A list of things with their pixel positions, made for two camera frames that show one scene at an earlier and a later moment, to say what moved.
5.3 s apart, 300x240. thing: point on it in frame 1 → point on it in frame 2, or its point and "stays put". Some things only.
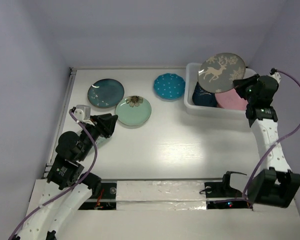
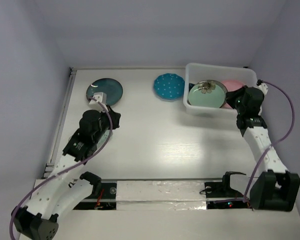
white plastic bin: (191, 78) stays put
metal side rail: (59, 120) stays put
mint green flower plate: (133, 110) → (207, 94)
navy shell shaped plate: (202, 98) → (190, 86)
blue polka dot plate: (169, 86) stays put
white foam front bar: (161, 195) stays put
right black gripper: (239, 84) → (232, 95)
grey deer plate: (217, 72) → (208, 81)
